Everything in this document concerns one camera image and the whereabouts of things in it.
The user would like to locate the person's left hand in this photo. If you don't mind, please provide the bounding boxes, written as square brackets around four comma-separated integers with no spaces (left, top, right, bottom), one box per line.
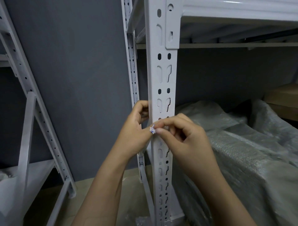
[116,100,155,161]

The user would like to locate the person's right hand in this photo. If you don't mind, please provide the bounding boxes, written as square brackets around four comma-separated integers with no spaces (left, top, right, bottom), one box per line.
[155,113,222,184]

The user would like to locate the white perforated shelf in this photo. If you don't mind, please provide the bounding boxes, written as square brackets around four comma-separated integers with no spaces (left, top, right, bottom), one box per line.
[144,0,184,226]

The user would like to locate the person's left forearm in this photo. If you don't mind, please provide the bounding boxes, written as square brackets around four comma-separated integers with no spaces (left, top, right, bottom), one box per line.
[71,149,131,226]

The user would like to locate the person's grey clothing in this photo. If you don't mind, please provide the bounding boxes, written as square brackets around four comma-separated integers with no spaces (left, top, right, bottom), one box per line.
[173,100,298,226]

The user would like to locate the clear plastic wrap piece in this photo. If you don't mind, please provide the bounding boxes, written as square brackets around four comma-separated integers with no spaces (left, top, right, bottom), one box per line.
[135,216,154,226]

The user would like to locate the plain brown cardboard box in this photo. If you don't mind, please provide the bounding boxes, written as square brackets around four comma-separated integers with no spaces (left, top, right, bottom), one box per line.
[264,83,298,121]

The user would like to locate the white metal shelving rack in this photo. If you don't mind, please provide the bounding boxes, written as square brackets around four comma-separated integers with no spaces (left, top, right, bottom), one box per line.
[125,0,298,51]

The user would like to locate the white-grey cloth bundle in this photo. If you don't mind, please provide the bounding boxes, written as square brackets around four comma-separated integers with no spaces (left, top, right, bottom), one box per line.
[0,171,17,184]

